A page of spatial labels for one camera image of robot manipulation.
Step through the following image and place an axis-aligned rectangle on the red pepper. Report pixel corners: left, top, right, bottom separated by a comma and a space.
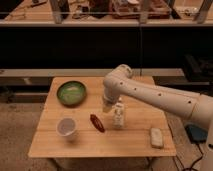
90, 114, 105, 133

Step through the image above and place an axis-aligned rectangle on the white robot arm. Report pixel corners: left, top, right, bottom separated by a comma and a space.
103, 64, 213, 171

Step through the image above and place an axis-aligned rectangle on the white sponge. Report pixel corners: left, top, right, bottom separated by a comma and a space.
150, 128, 164, 149

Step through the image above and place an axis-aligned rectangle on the white bottle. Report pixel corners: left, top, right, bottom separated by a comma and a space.
113, 99, 125, 129

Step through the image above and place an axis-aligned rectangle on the green bowl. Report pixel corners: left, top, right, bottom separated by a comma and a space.
56, 81, 87, 106

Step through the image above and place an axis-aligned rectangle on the wooden table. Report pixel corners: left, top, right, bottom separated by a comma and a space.
28, 77, 176, 159

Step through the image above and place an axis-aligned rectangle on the clear plastic cup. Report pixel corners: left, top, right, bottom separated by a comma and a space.
56, 118, 77, 141

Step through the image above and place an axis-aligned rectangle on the blue black floor device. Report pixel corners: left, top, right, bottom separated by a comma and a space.
185, 124, 207, 143

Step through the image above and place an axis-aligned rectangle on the long wooden bench shelf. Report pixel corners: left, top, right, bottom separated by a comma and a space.
0, 68, 184, 78

